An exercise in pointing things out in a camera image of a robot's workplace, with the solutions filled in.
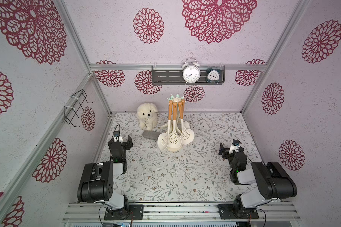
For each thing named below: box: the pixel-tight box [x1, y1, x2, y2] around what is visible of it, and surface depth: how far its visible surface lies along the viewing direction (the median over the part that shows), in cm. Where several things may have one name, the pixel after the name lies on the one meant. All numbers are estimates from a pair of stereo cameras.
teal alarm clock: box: [206, 66, 221, 84], surface depth 92 cm
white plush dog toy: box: [135, 102, 158, 131], surface depth 100 cm
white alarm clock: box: [181, 57, 201, 85], surface depth 89 cm
